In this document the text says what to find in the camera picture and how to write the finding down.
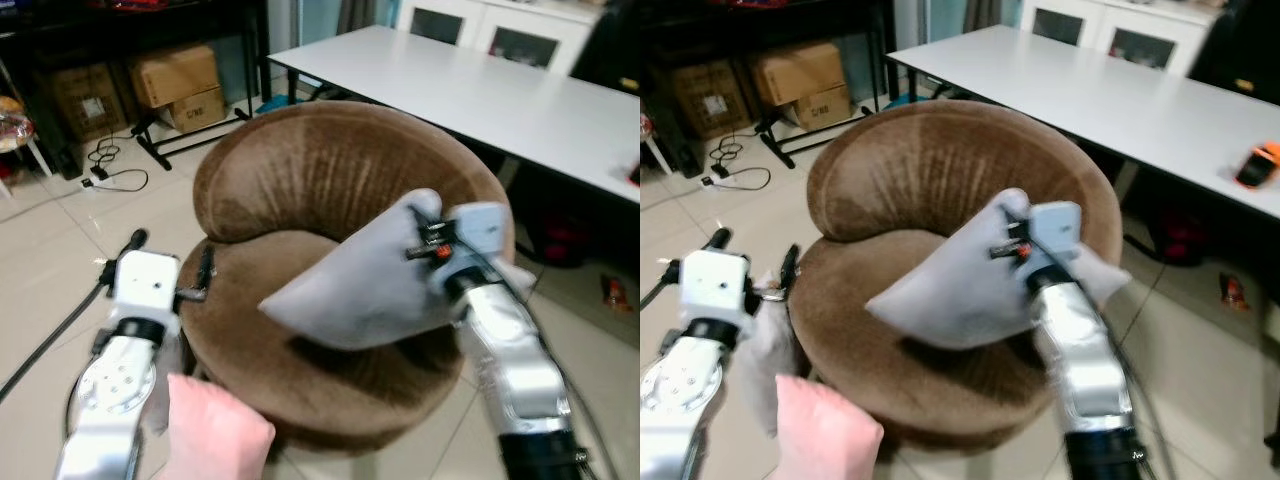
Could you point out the pink pillow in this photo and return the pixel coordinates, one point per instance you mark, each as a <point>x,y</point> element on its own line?
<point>825,435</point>
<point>212,435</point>

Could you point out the long white table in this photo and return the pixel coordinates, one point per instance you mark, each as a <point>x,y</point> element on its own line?
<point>1090,90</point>
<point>480,90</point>

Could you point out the red and black backpack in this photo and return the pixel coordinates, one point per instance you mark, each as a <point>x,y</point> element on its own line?
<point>562,238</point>
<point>1180,238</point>

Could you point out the grey cloth piece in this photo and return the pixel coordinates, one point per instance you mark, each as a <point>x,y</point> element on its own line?
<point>165,385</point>
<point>772,360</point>

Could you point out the black chair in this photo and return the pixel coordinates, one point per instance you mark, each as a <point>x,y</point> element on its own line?
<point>610,45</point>
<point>1240,55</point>

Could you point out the brown round velvet sofa chair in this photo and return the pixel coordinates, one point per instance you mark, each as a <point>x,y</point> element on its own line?
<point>330,170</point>
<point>940,170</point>

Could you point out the white stool with bag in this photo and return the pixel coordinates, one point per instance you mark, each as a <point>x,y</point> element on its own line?
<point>650,140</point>
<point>15,135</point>

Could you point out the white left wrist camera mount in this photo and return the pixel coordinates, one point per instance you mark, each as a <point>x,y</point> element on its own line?
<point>146,282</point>
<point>716,282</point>

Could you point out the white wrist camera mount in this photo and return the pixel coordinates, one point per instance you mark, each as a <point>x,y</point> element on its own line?
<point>483,232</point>
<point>1058,230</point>
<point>146,282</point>
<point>716,282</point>

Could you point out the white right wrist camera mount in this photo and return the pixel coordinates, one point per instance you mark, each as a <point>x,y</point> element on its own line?
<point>483,232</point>
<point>1058,230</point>

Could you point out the white cabinet with glass doors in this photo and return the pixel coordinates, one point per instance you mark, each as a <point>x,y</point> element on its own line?
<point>1170,30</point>
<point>540,30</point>

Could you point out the small orange floor item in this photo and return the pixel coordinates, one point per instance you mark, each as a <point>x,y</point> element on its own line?
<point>1233,290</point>
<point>615,292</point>

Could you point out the grey pillow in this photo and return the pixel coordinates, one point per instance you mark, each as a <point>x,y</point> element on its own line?
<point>950,290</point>
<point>350,290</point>

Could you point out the small printed cardboard box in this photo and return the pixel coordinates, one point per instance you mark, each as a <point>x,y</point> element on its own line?
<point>197,110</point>
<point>822,108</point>

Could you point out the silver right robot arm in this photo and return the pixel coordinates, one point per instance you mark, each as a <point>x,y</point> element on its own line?
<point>520,370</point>
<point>1085,370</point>

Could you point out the orange and black device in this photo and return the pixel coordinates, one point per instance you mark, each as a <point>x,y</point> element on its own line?
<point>1258,168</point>

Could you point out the dark labelled cardboard box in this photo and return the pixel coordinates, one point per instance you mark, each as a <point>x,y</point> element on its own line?
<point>712,100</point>
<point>88,102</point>

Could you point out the large light cardboard box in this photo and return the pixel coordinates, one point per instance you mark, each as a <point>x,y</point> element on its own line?
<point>175,75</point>
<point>797,72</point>

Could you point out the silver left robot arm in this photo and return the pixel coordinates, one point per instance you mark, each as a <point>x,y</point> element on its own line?
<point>685,400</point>
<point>110,400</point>

